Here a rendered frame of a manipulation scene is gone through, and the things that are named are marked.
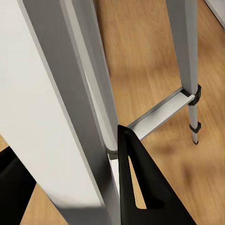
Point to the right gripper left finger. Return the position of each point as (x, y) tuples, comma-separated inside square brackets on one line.
[(16, 188)]

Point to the camera tripod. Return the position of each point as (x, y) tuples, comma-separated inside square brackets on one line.
[(57, 110)]

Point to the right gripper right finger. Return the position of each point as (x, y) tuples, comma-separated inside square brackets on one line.
[(163, 205)]

